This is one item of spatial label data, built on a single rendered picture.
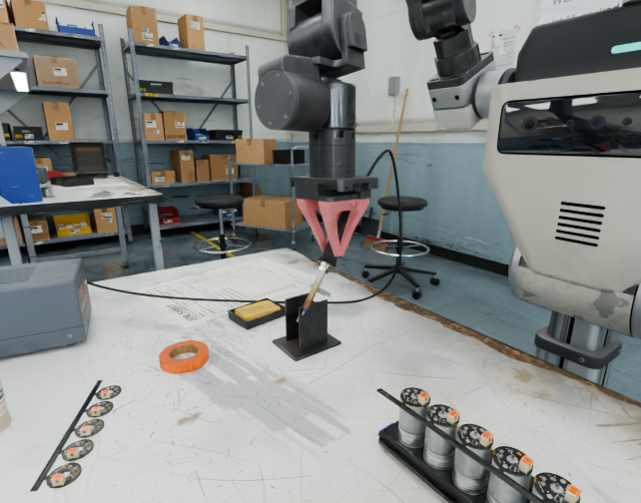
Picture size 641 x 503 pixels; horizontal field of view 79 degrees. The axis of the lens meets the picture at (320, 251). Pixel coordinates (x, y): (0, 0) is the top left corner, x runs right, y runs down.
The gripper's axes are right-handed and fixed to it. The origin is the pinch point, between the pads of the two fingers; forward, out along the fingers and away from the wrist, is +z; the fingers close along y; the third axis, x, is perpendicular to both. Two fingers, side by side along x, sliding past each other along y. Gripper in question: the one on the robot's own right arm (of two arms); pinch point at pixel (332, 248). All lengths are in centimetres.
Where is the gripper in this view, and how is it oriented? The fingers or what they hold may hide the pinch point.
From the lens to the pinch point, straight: 50.3
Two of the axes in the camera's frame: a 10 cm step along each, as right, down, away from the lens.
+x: 7.8, -1.7, 6.0
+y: 6.2, 1.8, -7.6
